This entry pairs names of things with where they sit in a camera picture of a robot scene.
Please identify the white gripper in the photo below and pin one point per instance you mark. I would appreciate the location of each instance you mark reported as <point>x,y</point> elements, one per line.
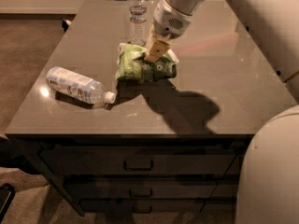
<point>168,21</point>

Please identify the green jalapeno chip bag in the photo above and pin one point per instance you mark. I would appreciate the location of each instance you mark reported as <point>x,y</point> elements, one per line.
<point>133,67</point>

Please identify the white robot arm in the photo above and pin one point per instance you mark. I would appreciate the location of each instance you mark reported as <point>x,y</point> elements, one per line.
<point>268,189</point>

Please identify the clear upright water bottle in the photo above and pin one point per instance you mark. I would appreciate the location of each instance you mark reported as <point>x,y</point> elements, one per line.
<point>137,21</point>

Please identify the blue labelled plastic bottle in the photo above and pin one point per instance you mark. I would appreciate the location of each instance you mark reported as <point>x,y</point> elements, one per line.
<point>80,87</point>

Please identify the small black white object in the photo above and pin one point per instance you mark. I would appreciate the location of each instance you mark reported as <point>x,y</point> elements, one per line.
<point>66,24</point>

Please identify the grey drawer cabinet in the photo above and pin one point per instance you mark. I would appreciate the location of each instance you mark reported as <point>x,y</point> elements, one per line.
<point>175,144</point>

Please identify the top left drawer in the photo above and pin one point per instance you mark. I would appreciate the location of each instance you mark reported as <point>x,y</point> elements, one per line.
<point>136,161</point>

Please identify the drawer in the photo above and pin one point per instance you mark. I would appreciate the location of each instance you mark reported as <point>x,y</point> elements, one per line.
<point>141,206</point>
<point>136,161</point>
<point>235,166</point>
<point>225,205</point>
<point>225,189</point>
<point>152,188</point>

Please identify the top right drawer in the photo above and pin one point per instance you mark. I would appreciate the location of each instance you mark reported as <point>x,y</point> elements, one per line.
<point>235,166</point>

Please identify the middle right drawer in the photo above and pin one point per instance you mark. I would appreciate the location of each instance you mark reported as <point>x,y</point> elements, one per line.
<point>225,189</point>

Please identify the middle left drawer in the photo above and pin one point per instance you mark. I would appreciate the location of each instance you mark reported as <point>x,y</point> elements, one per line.
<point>152,188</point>

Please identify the bottom right drawer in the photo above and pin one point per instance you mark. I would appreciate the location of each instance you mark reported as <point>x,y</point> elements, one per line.
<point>225,205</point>

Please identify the bottom left drawer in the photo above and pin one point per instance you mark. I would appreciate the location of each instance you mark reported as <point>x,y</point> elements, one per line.
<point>141,206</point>

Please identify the black object on floor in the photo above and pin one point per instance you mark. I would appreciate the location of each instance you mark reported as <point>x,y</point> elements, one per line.
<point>7,193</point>

